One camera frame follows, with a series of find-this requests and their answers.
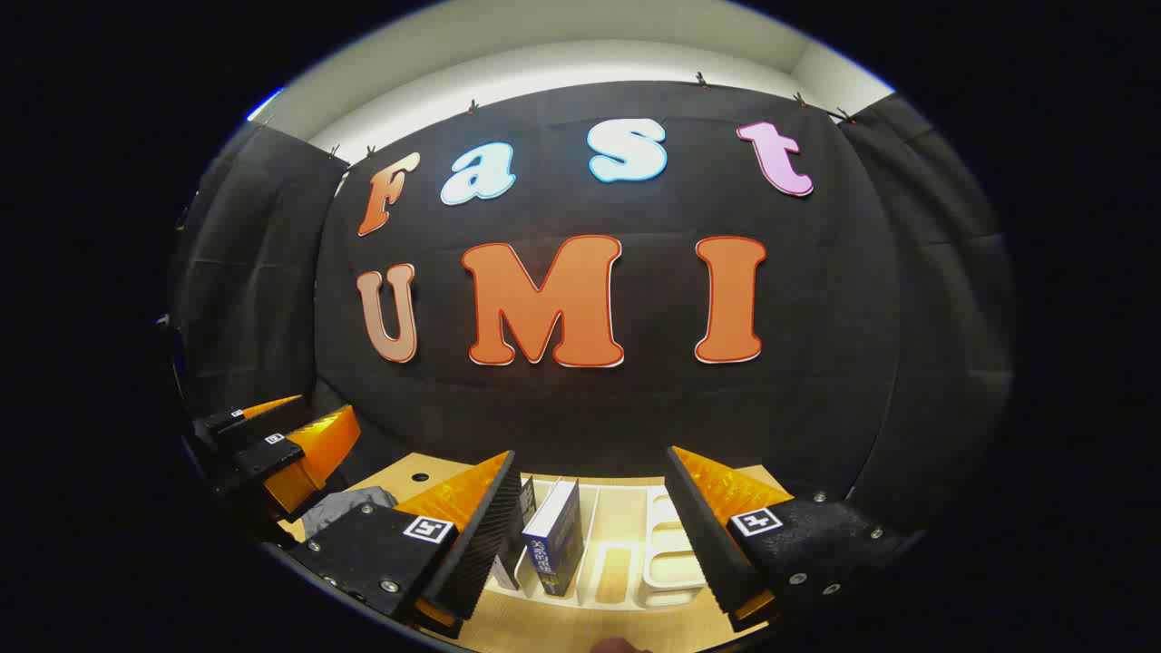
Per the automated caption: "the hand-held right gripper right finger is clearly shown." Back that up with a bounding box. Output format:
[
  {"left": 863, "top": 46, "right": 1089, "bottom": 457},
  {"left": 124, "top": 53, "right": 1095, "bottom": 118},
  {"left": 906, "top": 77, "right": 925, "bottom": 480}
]
[{"left": 665, "top": 444, "right": 924, "bottom": 636}]

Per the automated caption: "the white book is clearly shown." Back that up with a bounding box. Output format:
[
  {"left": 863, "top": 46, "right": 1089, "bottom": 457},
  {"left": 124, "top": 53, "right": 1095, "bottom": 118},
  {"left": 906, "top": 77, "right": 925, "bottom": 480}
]
[{"left": 490, "top": 476, "right": 538, "bottom": 592}]

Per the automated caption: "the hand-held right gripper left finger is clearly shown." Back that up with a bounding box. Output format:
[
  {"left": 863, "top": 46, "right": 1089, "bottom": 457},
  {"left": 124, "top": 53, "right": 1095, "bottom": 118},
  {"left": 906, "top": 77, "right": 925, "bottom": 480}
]
[{"left": 288, "top": 449, "right": 525, "bottom": 641}]

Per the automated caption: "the grey schoolbag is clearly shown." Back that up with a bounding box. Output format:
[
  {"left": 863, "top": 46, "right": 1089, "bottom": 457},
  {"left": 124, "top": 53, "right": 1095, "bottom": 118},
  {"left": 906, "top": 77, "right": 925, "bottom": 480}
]
[{"left": 302, "top": 486, "right": 401, "bottom": 541}]

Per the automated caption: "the blue book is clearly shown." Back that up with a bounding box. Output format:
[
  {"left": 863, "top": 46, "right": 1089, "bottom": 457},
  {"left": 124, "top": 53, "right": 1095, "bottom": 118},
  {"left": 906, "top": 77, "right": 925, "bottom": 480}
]
[{"left": 522, "top": 478, "right": 585, "bottom": 598}]

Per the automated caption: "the cream plastic bookshelf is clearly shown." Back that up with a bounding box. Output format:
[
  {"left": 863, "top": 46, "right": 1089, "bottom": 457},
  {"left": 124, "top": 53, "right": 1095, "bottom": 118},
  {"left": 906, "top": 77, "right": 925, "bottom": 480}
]
[{"left": 485, "top": 476, "right": 727, "bottom": 610}]

